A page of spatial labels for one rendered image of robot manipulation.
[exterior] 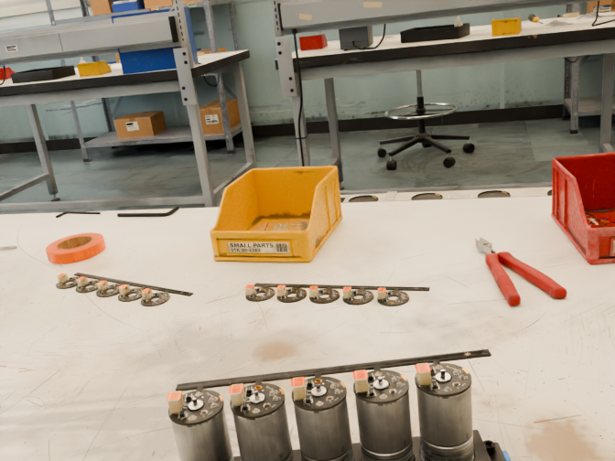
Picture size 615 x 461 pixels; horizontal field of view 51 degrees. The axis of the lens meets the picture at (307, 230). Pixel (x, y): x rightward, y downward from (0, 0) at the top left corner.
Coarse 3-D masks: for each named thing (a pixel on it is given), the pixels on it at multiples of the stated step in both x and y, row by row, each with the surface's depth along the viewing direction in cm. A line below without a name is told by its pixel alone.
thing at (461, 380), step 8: (432, 368) 30; (448, 368) 30; (456, 368) 30; (416, 376) 29; (432, 376) 29; (456, 376) 29; (464, 376) 29; (416, 384) 29; (432, 384) 28; (440, 384) 29; (448, 384) 29; (456, 384) 28; (464, 384) 28; (432, 392) 28; (440, 392) 28; (448, 392) 28; (456, 392) 28
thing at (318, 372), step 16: (464, 352) 31; (480, 352) 31; (320, 368) 31; (336, 368) 31; (352, 368) 31; (368, 368) 31; (384, 368) 31; (192, 384) 31; (208, 384) 31; (224, 384) 31
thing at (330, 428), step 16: (304, 416) 28; (320, 416) 28; (336, 416) 28; (304, 432) 29; (320, 432) 28; (336, 432) 29; (304, 448) 29; (320, 448) 29; (336, 448) 29; (352, 448) 30
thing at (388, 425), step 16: (384, 384) 29; (400, 400) 28; (368, 416) 29; (384, 416) 28; (400, 416) 29; (368, 432) 29; (384, 432) 29; (400, 432) 29; (368, 448) 29; (384, 448) 29; (400, 448) 29
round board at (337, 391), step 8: (312, 384) 30; (320, 384) 30; (328, 384) 30; (336, 384) 30; (344, 384) 29; (328, 392) 29; (336, 392) 29; (344, 392) 29; (296, 400) 29; (304, 400) 29; (312, 400) 29; (320, 400) 29; (328, 400) 29; (336, 400) 28; (304, 408) 28; (312, 408) 28; (320, 408) 28; (328, 408) 28
